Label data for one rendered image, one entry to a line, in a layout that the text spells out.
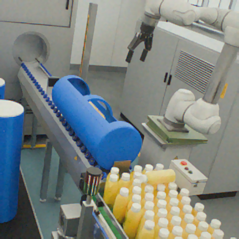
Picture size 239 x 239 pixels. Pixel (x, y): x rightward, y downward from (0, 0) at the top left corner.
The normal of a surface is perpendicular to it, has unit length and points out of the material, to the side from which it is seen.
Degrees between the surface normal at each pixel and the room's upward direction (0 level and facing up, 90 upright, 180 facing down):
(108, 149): 90
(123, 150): 90
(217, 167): 90
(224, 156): 90
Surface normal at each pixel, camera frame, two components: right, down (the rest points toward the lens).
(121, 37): 0.33, 0.47
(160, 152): -0.42, 0.34
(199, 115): -0.72, 0.10
